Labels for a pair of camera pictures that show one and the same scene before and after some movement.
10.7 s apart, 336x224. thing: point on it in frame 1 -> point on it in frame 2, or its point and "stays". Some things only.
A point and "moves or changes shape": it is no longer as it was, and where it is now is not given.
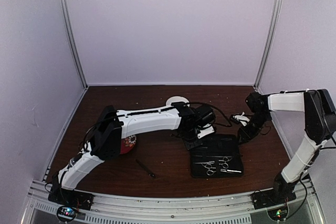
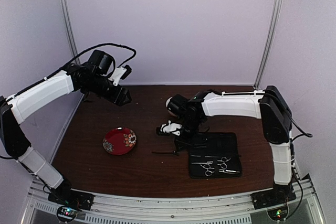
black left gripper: (190, 146) -> (117, 97)
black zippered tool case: (219, 156) stays
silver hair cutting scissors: (225, 166) moves or changes shape
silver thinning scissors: (208, 165) stays
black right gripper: (246, 134) -> (180, 142)
